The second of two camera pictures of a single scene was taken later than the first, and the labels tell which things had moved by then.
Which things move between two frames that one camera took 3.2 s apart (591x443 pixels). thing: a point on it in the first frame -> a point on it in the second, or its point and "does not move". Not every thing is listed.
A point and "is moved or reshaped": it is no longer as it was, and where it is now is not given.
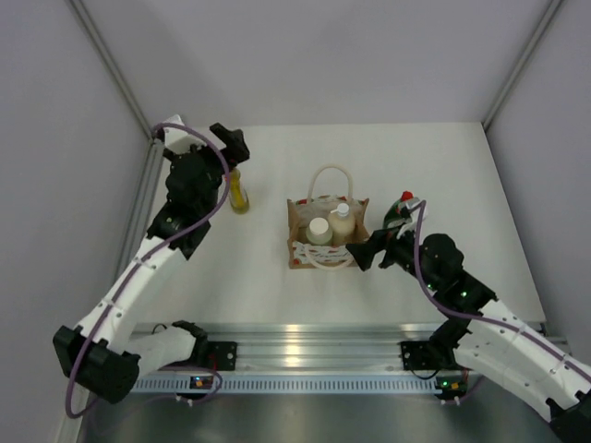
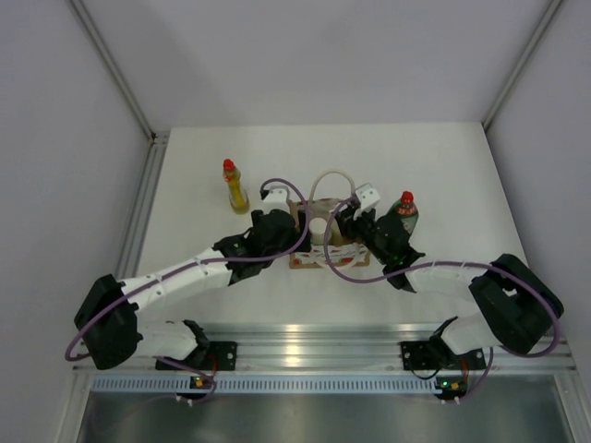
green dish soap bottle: (399, 214) does not move
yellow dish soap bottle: (238, 196) does not move
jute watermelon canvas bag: (305, 255) is moved or reshaped
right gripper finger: (365, 251) -> (349, 226)
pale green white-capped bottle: (319, 231) does not move
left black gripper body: (215, 168) -> (289, 244)
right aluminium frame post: (545, 22) does not move
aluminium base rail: (334, 346) does not move
